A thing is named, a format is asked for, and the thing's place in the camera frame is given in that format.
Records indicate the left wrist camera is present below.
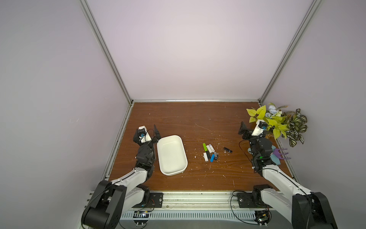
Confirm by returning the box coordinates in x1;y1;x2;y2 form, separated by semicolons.
137;126;152;144

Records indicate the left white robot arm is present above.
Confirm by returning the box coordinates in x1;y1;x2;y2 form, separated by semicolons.
81;126;161;229

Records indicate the white ribbed cable duct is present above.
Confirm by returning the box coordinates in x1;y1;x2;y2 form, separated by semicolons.
120;210;255;221

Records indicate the pink purple toy fork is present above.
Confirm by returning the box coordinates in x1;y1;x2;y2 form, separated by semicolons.
272;148;291;160

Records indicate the white usb drive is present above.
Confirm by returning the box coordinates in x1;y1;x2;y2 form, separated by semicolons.
208;144;215;153
203;153;208;162

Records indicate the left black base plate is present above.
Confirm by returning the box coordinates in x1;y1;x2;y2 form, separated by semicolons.
133;192;164;209

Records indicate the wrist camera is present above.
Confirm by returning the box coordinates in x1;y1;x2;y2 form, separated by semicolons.
137;126;152;144
252;119;268;136

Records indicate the white oval storage box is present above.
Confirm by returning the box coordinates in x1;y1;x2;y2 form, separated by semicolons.
157;135;188;176

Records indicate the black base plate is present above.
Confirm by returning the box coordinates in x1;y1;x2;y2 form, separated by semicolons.
133;192;164;209
235;192;258;209

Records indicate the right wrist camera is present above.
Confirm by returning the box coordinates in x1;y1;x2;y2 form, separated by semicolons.
252;119;268;136

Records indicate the teal leaf-shaped dish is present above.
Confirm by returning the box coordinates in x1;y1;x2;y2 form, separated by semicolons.
270;145;281;166

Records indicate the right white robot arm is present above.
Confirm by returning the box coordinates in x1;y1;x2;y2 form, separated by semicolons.
238;121;337;229

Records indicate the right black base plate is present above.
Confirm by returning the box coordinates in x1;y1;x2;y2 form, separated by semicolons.
235;192;258;209

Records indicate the yellow-green potted plant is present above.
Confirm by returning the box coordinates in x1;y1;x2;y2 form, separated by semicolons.
247;104;287;139

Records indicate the right small circuit board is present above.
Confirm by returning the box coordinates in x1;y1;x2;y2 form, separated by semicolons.
254;210;272;227

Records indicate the small circuit board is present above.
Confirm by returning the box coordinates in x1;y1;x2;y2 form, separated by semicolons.
254;210;272;227
133;210;150;228

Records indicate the left small circuit board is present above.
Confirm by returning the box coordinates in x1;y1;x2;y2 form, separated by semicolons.
133;210;150;228

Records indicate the striped dark leaf plant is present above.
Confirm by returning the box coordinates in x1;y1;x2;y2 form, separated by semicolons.
282;108;308;148

